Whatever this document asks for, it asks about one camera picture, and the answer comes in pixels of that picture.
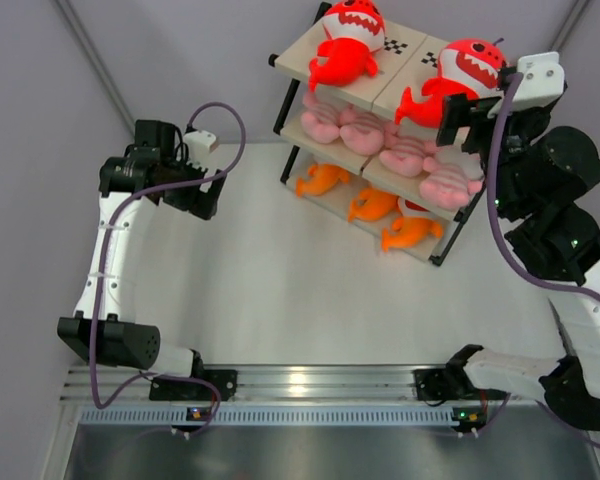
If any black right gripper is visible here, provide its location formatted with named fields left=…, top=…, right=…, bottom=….
left=435, top=93, right=546, bottom=218

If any red shark plush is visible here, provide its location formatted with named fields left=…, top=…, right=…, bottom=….
left=308, top=0, right=386, bottom=92
left=394, top=38, right=508, bottom=129

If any pink striped plush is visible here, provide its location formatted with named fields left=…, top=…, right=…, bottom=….
left=419, top=146, right=484, bottom=210
left=339, top=105, right=399, bottom=156
left=379, top=134, right=441, bottom=177
left=300, top=91, right=351, bottom=144

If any orange shark plush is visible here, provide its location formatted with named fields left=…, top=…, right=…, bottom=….
left=347, top=187, right=398, bottom=222
left=381, top=199, right=445, bottom=252
left=295, top=163, right=350, bottom=197

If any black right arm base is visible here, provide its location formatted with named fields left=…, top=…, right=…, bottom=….
left=413, top=367, right=506, bottom=403

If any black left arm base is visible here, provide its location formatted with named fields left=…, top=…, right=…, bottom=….
left=149, top=368, right=238, bottom=402

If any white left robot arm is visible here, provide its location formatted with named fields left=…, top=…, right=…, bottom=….
left=57, top=120, right=224, bottom=400

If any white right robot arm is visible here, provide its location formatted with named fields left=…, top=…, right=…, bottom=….
left=437, top=94, right=600, bottom=431

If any orange shark plush on shelf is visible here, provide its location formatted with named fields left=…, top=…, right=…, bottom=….
left=295, top=163, right=350, bottom=197

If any beige three-tier shelf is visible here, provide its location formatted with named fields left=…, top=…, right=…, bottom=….
left=269, top=2, right=511, bottom=265

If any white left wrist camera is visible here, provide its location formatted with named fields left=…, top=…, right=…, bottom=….
left=183, top=129, right=219, bottom=164

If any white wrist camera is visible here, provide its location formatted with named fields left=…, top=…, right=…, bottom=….
left=183, top=129, right=219, bottom=164
left=510, top=51, right=566, bottom=112

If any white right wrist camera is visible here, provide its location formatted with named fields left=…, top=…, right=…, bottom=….
left=510, top=51, right=566, bottom=112

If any aluminium mounting rail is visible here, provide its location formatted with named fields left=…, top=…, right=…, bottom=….
left=59, top=363, right=600, bottom=402

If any grey slotted cable duct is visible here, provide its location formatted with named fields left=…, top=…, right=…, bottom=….
left=80, top=405, right=465, bottom=427

